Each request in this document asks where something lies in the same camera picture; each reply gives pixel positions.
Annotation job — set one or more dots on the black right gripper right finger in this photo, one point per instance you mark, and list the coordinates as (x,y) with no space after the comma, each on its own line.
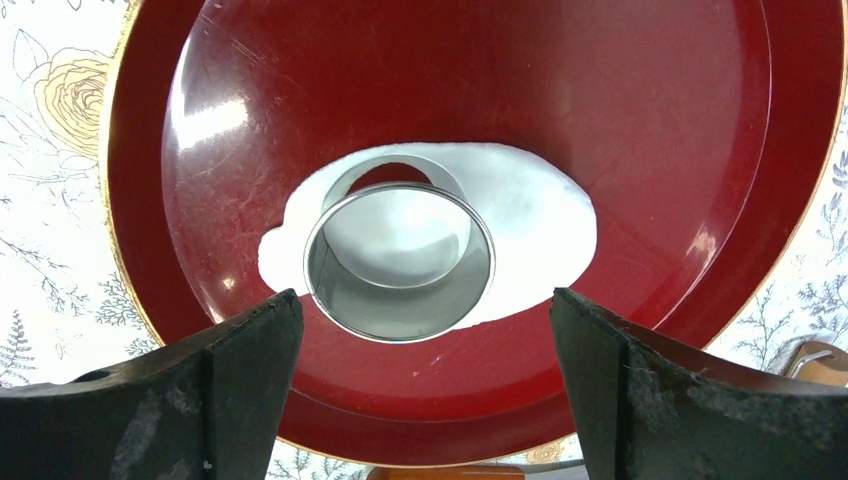
(646,406)

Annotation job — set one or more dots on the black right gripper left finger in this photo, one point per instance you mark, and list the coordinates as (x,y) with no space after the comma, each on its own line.
(206,407)

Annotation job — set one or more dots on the wooden double-ended rolling pin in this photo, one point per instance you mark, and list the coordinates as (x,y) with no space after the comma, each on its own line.
(819,362)

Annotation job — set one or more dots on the white dough ball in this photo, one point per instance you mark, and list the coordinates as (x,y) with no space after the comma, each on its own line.
(404,242)

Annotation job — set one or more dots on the round red tray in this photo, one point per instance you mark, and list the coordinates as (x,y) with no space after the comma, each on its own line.
(699,129)

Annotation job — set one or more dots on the metal scraper wooden handle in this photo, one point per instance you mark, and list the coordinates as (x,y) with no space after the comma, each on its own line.
(568,470)

